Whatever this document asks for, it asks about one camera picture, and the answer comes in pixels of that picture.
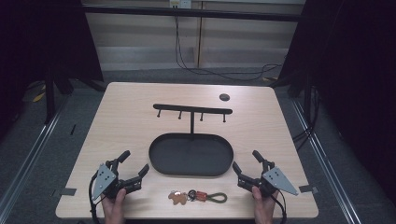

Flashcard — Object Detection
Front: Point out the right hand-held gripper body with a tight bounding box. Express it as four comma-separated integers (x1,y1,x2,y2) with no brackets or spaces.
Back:
252,160,300,199

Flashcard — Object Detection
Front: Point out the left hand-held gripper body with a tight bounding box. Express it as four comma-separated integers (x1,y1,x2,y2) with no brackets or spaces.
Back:
91,160,128,201

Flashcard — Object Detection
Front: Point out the keychain with brown bear charm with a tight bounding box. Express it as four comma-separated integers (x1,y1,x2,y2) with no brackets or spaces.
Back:
167,189,229,206

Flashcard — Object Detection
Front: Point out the black key rack with tray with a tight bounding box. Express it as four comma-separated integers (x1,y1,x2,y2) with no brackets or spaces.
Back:
148,103,234,177

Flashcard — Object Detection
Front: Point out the person's left hand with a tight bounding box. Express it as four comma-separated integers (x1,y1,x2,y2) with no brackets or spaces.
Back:
101,188,128,224

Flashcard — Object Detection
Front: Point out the person's right hand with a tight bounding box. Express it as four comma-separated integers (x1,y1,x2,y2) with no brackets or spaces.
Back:
250,185,280,224

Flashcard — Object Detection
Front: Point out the black tape strip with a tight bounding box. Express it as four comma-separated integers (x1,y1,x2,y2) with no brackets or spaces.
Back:
298,184,319,194
60,187,78,197

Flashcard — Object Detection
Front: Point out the black stand leg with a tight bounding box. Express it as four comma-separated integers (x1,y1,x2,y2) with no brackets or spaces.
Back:
44,69,58,126

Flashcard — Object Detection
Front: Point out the yellow object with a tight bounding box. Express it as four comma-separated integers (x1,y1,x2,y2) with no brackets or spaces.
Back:
31,84,47,104

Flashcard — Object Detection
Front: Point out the dark curtain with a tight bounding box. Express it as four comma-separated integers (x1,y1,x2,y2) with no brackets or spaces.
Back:
271,0,396,206
0,0,106,143

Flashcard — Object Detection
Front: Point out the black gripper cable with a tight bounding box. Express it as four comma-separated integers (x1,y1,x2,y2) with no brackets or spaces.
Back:
271,188,288,224
88,173,104,224

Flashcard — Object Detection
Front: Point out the metal floor rail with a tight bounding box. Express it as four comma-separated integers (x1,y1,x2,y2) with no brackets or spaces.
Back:
0,94,70,217
290,97,363,224

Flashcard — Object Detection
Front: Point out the bundle of black cables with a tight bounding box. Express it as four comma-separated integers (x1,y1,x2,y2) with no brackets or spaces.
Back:
291,85,322,152

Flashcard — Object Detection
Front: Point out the long black wall cable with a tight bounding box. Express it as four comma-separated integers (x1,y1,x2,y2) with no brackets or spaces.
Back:
173,14,284,82

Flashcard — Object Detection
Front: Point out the white wall outlet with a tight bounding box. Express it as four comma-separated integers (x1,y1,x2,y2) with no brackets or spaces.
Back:
169,0,192,9

